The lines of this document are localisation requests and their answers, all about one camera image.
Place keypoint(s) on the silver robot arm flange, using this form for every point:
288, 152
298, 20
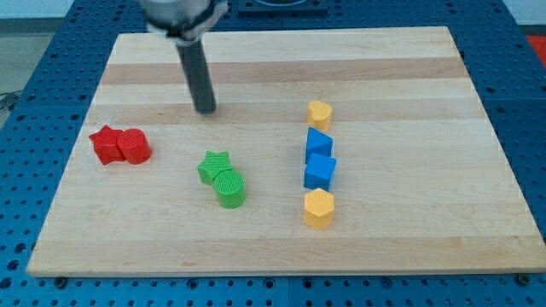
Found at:
184, 21

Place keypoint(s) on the yellow heart block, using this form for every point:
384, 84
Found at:
319, 115

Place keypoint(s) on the blue triangle block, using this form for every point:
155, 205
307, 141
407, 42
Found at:
318, 142

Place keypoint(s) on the blue cube block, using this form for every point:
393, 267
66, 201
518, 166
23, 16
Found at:
319, 172

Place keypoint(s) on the green cylinder block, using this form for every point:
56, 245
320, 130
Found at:
230, 190

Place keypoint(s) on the green star block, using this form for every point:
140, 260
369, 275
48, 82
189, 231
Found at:
212, 165

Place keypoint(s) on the yellow hexagon block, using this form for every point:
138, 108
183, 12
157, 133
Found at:
319, 208

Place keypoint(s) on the wooden board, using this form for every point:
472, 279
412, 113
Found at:
421, 184

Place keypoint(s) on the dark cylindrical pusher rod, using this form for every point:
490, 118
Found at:
197, 76

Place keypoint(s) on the red cylinder block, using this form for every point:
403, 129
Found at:
134, 146

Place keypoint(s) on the red star block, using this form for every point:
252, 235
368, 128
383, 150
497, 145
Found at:
105, 145

